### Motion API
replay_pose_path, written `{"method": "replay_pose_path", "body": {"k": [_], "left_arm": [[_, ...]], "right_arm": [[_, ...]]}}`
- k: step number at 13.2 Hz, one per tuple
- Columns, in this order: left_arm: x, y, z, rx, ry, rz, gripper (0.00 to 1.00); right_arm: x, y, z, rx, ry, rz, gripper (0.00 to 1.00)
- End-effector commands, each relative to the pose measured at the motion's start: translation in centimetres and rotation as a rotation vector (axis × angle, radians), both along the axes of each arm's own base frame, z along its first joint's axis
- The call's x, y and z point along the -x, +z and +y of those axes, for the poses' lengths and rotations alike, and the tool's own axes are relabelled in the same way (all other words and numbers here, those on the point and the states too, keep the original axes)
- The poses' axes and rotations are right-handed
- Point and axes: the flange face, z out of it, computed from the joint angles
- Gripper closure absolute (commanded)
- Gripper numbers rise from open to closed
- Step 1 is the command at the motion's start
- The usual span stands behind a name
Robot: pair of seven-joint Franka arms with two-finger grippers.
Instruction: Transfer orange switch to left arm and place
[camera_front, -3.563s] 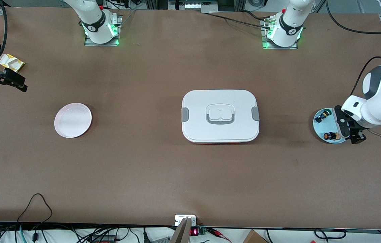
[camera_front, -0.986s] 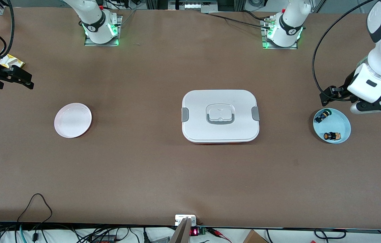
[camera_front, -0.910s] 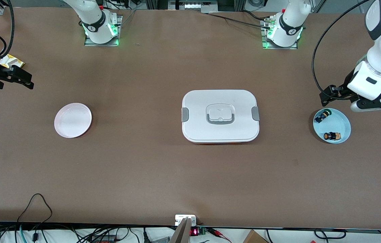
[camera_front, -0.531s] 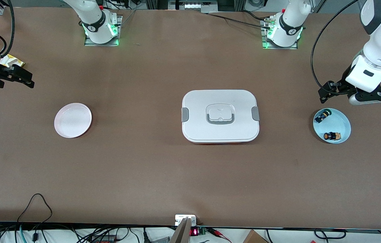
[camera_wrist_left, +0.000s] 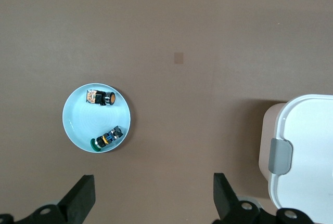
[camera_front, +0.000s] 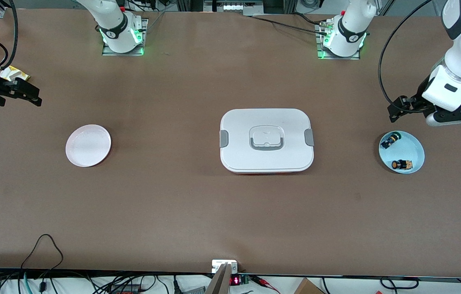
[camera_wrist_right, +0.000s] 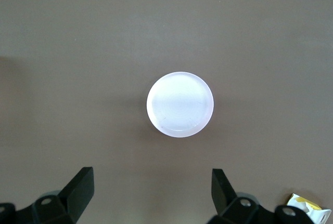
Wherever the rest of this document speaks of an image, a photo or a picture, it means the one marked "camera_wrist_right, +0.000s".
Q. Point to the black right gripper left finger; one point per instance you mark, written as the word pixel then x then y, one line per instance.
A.
pixel 75 195

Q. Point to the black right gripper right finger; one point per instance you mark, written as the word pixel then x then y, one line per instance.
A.
pixel 223 198

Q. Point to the yellow white torn carton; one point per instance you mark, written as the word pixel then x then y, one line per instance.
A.
pixel 320 215

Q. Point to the pink round plate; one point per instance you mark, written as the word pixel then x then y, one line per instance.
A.
pixel 179 104

